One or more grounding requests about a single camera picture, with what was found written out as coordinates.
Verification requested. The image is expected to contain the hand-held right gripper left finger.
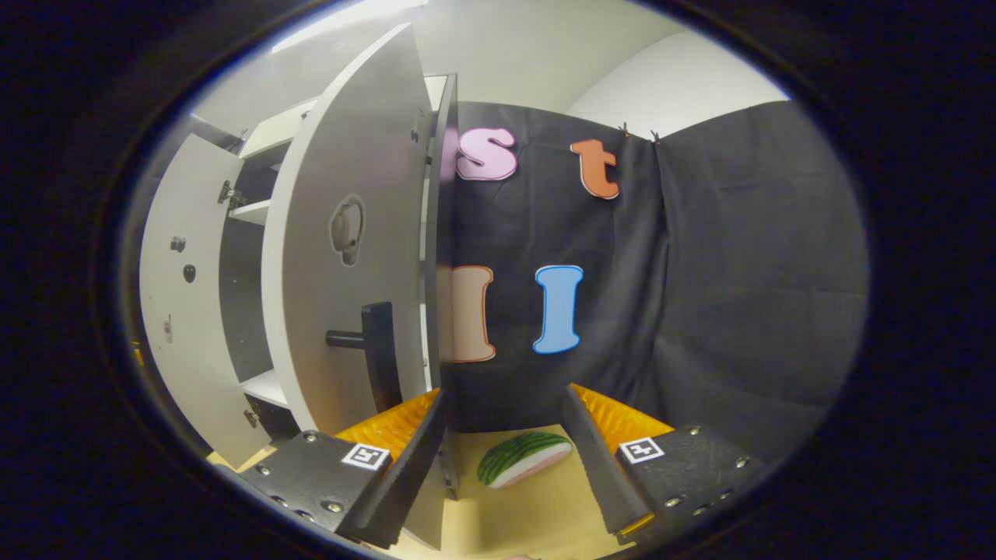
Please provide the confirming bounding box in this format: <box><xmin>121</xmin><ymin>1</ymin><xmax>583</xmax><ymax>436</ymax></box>
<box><xmin>237</xmin><ymin>387</ymin><xmax>452</xmax><ymax>550</ymax></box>

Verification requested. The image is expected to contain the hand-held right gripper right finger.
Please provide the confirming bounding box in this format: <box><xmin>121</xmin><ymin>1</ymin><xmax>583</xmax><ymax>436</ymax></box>
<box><xmin>562</xmin><ymin>382</ymin><xmax>767</xmax><ymax>545</ymax></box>

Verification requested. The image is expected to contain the white cabinet door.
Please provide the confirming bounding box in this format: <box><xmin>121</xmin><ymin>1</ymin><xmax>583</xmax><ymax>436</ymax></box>
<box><xmin>261</xmin><ymin>22</ymin><xmax>448</xmax><ymax>550</ymax></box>
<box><xmin>139</xmin><ymin>134</ymin><xmax>275</xmax><ymax>471</ymax></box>

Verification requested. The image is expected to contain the white cabinet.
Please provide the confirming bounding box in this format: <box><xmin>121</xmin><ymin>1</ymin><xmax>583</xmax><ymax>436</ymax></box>
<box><xmin>139</xmin><ymin>22</ymin><xmax>461</xmax><ymax>550</ymax></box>

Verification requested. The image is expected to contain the watermelon slice toy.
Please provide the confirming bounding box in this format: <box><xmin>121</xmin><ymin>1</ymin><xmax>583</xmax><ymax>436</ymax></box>
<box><xmin>476</xmin><ymin>432</ymin><xmax>574</xmax><ymax>490</ymax></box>

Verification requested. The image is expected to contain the black backdrop cloth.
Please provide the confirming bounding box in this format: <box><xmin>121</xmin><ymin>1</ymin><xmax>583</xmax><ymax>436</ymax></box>
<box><xmin>437</xmin><ymin>100</ymin><xmax>872</xmax><ymax>461</ymax></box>

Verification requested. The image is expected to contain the black right door handle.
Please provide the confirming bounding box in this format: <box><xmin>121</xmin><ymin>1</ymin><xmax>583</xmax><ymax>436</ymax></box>
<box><xmin>324</xmin><ymin>301</ymin><xmax>403</xmax><ymax>414</ymax></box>

